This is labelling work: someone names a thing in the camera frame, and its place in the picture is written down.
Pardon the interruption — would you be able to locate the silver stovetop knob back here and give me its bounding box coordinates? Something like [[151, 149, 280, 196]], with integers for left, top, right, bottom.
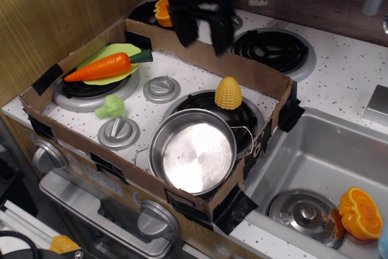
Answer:
[[232, 14, 243, 32]]

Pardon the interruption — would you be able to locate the silver stovetop knob upper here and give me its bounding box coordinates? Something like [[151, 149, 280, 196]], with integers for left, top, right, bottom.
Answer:
[[143, 76, 181, 104]]

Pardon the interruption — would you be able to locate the silver oven knob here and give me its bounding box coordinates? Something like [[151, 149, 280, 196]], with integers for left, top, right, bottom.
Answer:
[[32, 139, 67, 173], [137, 199, 179, 240]]

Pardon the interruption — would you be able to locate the front right stove burner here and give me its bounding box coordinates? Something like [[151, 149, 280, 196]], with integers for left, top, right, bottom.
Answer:
[[163, 90, 265, 156]]

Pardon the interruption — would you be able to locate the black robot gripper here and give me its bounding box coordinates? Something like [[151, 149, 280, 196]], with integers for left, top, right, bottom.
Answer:
[[169, 0, 235, 56]]

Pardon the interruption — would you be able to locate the back right stove burner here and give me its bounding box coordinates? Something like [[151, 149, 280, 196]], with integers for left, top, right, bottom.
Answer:
[[230, 28, 317, 82]]

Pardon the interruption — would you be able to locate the light green toy plate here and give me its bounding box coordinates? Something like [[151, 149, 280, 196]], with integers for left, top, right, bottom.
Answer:
[[76, 43, 141, 86]]

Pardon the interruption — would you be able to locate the silver stovetop knob lower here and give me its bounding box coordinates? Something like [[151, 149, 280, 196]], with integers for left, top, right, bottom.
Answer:
[[98, 117, 140, 150]]

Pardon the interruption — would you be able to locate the back left stove burner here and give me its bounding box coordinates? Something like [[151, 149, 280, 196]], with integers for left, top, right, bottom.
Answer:
[[128, 1, 173, 31]]

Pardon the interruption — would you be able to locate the silver oven knob right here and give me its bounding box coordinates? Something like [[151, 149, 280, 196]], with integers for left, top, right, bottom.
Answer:
[[137, 199, 179, 240]]

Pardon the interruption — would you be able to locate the stainless steel pot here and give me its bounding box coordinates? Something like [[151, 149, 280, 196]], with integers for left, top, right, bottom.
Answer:
[[145, 109, 254, 196]]

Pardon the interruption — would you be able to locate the orange tape piece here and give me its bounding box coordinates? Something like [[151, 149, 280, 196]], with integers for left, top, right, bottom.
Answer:
[[49, 235, 79, 254]]

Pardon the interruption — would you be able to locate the front left stove burner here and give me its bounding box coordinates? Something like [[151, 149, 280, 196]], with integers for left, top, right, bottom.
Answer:
[[52, 64, 141, 113]]

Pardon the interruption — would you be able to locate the orange toy carrot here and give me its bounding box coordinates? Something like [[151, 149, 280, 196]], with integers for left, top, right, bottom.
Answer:
[[64, 50, 153, 82]]

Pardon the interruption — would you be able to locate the orange pumpkin half in sink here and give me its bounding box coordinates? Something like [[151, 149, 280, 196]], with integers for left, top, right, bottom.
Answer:
[[338, 187, 384, 240]]

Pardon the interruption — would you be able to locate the stove burner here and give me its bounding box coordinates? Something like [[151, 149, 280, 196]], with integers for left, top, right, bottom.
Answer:
[[163, 90, 265, 156], [230, 28, 317, 82], [52, 64, 141, 113], [128, 1, 173, 31]]

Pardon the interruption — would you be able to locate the green toy broccoli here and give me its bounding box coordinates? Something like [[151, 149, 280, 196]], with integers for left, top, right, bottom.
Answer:
[[94, 95, 125, 118]]

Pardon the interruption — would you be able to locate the silver stovetop knob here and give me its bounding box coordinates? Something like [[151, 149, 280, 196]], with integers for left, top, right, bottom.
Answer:
[[143, 76, 181, 104], [98, 117, 140, 150], [232, 14, 243, 32]]

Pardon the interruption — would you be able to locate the yellow toy corn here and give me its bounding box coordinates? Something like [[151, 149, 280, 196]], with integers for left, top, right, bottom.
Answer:
[[215, 76, 243, 110]]

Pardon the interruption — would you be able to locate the orange pumpkin half on burner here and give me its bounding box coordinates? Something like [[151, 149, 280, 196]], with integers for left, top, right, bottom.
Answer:
[[153, 0, 173, 28]]

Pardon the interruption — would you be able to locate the brown cardboard fence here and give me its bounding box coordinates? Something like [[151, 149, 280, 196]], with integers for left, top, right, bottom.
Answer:
[[19, 19, 302, 234]]

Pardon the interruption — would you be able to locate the steel pot lid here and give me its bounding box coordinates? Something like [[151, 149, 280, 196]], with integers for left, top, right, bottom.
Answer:
[[266, 188, 346, 249]]

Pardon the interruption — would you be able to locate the silver oven door handle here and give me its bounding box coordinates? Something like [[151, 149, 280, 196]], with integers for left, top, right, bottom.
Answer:
[[39, 172, 173, 258]]

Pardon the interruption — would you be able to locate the silver oven knob left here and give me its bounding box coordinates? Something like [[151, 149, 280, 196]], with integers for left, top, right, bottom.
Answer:
[[32, 139, 67, 173]]

